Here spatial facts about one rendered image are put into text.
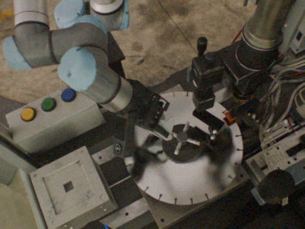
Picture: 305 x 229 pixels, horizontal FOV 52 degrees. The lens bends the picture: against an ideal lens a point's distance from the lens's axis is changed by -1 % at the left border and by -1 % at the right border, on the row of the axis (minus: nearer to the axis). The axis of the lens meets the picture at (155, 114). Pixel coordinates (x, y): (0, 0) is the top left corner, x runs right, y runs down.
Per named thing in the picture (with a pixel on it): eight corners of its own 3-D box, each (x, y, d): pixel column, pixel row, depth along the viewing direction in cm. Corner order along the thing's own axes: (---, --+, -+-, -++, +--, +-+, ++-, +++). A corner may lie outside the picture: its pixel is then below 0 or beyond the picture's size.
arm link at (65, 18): (63, 22, 122) (50, -4, 110) (96, 17, 122) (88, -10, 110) (62, 46, 117) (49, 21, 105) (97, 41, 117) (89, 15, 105)
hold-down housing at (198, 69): (196, 116, 76) (201, 69, 58) (188, 99, 78) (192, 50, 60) (216, 109, 77) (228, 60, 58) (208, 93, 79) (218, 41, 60)
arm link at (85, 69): (83, 34, 60) (82, 66, 55) (121, 64, 67) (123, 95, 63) (56, 54, 63) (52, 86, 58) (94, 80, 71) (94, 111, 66)
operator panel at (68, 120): (34, 157, 109) (13, 142, 95) (25, 132, 113) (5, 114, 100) (106, 121, 113) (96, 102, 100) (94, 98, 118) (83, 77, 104)
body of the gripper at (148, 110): (173, 104, 76) (142, 80, 68) (157, 136, 75) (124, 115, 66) (151, 99, 82) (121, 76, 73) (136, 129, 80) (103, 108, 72)
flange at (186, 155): (209, 138, 86) (210, 135, 84) (187, 170, 83) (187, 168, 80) (176, 118, 90) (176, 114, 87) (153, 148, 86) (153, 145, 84)
